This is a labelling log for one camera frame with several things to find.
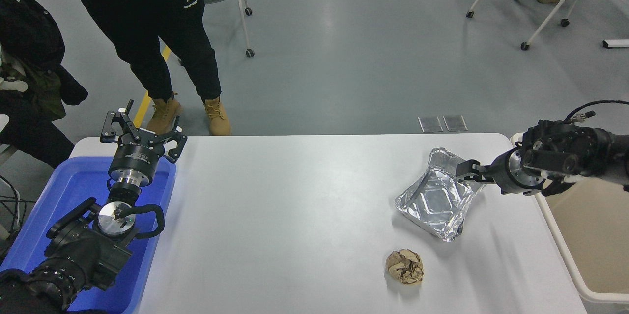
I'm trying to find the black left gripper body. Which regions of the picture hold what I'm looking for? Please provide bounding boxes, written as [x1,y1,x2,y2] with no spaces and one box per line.
[109,138,165,173]

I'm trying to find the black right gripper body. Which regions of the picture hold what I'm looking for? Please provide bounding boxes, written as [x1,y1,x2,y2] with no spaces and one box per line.
[490,150,517,194]

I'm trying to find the silver foil tray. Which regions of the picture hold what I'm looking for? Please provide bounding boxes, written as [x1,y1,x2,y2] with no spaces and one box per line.
[395,147,485,243]

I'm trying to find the square metal floor plate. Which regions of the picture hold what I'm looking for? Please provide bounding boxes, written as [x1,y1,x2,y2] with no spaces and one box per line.
[443,115,469,133]
[418,116,444,134]

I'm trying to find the blue plastic tray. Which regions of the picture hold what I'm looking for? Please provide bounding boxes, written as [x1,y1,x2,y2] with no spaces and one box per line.
[0,156,177,314]

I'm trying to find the standing person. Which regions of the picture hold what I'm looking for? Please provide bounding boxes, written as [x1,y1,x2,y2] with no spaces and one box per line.
[61,0,232,137]

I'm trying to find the large pale bin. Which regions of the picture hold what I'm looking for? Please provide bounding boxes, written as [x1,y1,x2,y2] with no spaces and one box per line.
[510,132,629,314]

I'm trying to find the crumpled tan paper ball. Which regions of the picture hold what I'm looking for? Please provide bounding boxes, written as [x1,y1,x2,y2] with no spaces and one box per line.
[386,249,424,285]

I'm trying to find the seated person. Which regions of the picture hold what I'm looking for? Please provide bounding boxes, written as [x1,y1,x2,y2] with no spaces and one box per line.
[0,0,89,170]

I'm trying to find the pale chair frame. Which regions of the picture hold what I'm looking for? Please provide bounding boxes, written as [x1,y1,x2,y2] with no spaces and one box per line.
[0,114,20,167]

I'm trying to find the black floor cables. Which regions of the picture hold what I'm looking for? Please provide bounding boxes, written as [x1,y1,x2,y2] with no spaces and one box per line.
[0,174,36,242]

